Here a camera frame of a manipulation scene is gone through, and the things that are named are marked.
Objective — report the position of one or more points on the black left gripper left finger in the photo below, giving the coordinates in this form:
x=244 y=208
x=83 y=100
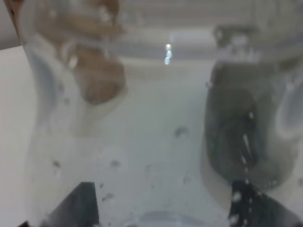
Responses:
x=78 y=209

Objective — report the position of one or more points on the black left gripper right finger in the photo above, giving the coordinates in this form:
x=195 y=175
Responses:
x=252 y=208

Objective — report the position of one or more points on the clear plastic water bottle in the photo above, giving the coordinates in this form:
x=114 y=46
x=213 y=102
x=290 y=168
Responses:
x=145 y=149

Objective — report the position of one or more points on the grey translucent plastic cup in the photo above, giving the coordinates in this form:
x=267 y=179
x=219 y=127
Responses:
x=240 y=112

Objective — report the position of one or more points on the orange translucent plastic cup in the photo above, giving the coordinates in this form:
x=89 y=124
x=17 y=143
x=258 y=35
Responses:
x=68 y=37

